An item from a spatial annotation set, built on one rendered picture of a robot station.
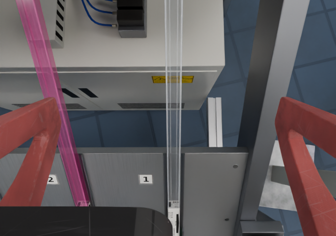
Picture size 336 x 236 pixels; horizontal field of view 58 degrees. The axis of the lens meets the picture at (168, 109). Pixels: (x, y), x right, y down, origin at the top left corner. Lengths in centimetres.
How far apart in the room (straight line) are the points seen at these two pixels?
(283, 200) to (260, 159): 92
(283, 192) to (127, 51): 86
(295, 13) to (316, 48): 113
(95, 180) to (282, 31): 25
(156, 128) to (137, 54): 63
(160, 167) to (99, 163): 7
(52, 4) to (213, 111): 50
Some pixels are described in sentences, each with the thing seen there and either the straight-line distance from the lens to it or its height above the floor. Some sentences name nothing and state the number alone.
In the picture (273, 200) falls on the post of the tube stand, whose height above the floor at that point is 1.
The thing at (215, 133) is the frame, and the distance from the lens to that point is 88.
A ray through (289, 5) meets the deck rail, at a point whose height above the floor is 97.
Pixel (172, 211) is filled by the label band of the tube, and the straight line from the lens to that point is 38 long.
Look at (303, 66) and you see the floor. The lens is 134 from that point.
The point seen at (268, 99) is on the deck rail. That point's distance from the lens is 28.
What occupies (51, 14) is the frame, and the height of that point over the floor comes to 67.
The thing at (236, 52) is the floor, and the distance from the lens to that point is 127.
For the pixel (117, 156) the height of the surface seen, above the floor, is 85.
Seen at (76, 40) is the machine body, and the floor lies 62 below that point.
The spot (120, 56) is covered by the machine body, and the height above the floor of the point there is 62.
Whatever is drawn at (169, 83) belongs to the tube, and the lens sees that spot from 26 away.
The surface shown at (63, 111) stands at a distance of 30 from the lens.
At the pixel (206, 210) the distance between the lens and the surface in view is 40.
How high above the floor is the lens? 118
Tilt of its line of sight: 81 degrees down
